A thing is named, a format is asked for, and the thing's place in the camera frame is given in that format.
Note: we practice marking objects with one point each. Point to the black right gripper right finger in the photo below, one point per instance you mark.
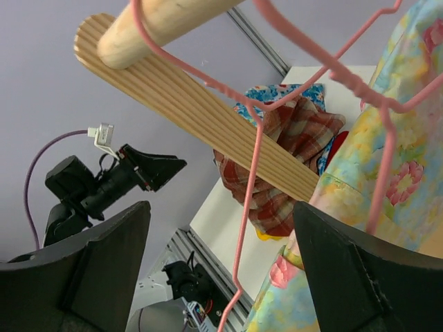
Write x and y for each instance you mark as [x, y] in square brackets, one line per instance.
[359, 282]

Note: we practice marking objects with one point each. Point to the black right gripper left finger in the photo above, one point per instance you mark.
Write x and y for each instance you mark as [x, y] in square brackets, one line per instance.
[85, 282]

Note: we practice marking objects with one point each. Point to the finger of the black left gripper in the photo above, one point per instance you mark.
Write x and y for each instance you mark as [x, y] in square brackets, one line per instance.
[150, 172]

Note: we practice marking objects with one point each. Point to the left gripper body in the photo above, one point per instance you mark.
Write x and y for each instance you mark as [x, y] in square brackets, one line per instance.
[123, 176]

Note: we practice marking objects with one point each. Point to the pastel floral garment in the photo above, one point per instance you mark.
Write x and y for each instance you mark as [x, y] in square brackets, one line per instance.
[412, 205]

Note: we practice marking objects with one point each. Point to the red skirt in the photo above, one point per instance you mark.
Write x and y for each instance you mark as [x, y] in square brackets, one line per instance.
[338, 141]

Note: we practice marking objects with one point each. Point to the red plaid garment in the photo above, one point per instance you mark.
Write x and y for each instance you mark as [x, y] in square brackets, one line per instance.
[295, 133]

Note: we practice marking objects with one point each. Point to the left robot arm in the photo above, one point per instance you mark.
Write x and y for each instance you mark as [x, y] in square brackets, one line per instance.
[84, 196]

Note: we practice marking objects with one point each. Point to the wooden clothes rack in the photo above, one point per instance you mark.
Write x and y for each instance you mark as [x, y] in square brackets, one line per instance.
[172, 93]

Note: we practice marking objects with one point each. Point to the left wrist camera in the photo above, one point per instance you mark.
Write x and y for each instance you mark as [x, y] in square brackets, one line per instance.
[102, 137]

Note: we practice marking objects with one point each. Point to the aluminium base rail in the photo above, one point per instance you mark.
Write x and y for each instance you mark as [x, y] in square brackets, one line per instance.
[215, 251]

